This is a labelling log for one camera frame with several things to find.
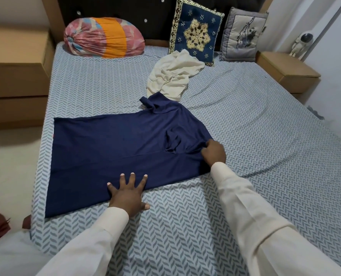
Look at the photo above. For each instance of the person's right hand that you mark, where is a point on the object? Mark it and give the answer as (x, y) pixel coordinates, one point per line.
(216, 153)

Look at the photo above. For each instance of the person's left hand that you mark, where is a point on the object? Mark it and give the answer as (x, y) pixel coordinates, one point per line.
(125, 201)

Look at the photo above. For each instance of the person's left thumb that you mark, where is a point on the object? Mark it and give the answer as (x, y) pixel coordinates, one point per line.
(145, 207)

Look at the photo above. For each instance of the person's left little finger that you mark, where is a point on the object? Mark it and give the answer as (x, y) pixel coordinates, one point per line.
(111, 190)

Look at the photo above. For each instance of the person's right thumb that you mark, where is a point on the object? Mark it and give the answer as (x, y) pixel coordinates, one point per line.
(205, 155)

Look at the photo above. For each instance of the person's left middle finger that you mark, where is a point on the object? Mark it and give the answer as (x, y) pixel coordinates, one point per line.
(132, 181)

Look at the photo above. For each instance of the navy blue shirt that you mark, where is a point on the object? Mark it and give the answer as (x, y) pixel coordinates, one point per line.
(115, 149)

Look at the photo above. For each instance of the person's left forearm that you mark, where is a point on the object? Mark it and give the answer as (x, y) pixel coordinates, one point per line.
(92, 244)

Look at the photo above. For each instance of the person's right forearm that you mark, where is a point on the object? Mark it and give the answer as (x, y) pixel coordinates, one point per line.
(256, 221)

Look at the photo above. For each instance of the blue herringbone bedsheet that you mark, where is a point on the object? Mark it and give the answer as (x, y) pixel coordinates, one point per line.
(259, 135)

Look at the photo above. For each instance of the cream crumpled garment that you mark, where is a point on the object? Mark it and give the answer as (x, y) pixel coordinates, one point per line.
(173, 73)

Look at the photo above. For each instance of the person's white clothing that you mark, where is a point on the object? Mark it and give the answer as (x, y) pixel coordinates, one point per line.
(15, 255)

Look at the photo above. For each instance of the small wooden bedside cabinet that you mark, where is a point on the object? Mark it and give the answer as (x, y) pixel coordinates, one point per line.
(288, 70)

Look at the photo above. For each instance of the blue embroidered cushion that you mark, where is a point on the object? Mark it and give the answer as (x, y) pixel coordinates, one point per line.
(195, 31)

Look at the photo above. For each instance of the grey floral cushion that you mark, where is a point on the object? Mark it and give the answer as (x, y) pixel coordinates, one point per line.
(242, 35)

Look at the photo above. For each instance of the white astronaut figurine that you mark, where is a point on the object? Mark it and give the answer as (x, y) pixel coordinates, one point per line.
(301, 44)

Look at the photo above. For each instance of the pink and orange bolster pillow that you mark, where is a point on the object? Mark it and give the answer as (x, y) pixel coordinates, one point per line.
(104, 37)

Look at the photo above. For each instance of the large wooden bedside cabinet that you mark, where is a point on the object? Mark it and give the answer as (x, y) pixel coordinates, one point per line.
(15, 68)

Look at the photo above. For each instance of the black tufted headboard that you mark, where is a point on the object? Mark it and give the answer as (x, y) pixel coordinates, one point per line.
(115, 8)

